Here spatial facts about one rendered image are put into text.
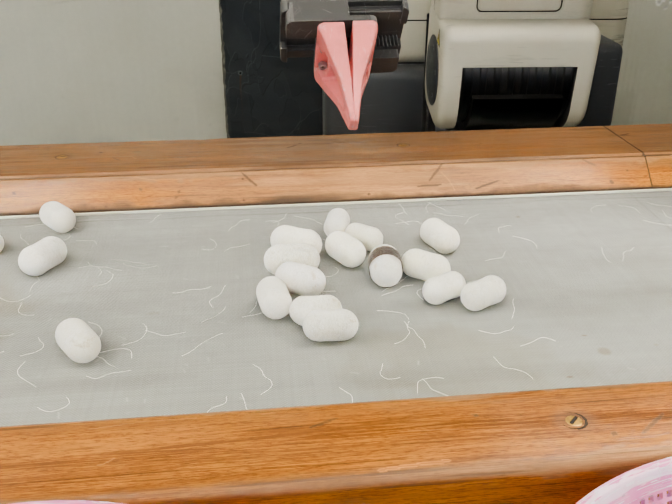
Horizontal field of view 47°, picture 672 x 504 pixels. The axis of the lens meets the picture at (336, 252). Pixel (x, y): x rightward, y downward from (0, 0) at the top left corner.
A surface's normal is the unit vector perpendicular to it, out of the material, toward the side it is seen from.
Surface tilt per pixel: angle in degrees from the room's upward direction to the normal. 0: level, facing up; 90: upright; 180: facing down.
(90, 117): 90
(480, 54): 98
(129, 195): 45
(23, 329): 0
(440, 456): 0
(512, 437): 0
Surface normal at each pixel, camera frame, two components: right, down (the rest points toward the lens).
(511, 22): 0.00, -0.83
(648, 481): 0.41, 0.14
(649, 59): 0.04, 0.43
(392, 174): 0.07, -0.33
